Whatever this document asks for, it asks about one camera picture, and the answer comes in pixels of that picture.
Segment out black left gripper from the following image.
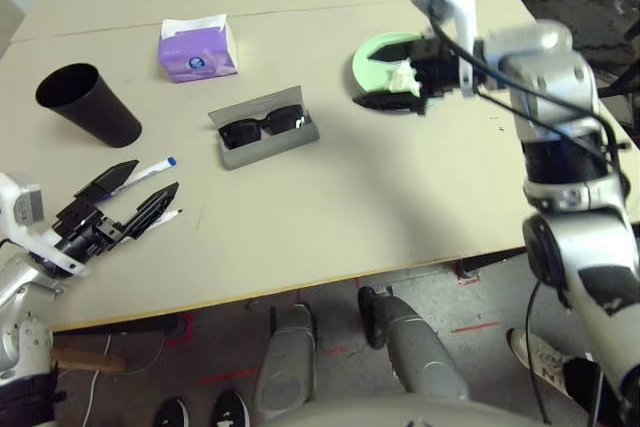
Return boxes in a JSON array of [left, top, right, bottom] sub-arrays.
[[49, 159, 181, 266]]

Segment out light green plate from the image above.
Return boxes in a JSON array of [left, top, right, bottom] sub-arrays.
[[351, 31, 454, 114]]

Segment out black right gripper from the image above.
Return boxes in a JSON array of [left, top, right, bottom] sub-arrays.
[[352, 31, 474, 116]]

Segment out white bystander sneaker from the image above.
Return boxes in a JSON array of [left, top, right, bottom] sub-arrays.
[[506, 327, 577, 399]]

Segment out black trouser leg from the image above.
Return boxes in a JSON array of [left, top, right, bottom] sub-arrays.
[[563, 356, 609, 416]]

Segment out red floor tape line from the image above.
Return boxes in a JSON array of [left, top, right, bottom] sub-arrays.
[[452, 321, 502, 335]]

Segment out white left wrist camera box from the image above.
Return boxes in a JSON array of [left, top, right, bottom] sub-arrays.
[[0, 171, 92, 279]]

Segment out black plastic cup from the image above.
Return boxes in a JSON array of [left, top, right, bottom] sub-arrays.
[[34, 62, 144, 150]]

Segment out thin white floor cable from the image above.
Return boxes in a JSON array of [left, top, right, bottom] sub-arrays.
[[88, 330, 169, 399]]

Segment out white marker blue cap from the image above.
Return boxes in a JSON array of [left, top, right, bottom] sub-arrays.
[[107, 155, 178, 198]]

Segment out white tissue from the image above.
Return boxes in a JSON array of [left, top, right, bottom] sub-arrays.
[[387, 60, 424, 95]]

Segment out red floor tape corner mark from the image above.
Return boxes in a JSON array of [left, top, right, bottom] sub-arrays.
[[452, 259, 482, 286]]

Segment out light grey robot torso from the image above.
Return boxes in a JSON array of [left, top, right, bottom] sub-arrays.
[[239, 391, 551, 427]]

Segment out grey glasses case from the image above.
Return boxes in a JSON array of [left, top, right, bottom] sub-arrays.
[[207, 85, 322, 170]]

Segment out white marker black cap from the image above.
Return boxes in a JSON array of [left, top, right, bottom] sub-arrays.
[[148, 207, 185, 229]]

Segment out black bystander sneaker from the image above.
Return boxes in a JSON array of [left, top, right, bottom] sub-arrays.
[[152, 396, 191, 427], [214, 389, 252, 427]]

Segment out black sunglasses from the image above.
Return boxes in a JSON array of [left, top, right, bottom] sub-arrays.
[[218, 103, 307, 151]]

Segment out grey robot right leg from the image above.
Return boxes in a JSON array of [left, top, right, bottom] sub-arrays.
[[357, 285, 472, 401]]

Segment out wooden plank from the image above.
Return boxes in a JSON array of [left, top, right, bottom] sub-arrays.
[[49, 346, 127, 374]]

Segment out purple tissue pack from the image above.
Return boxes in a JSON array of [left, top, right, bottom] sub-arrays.
[[158, 13, 240, 84]]

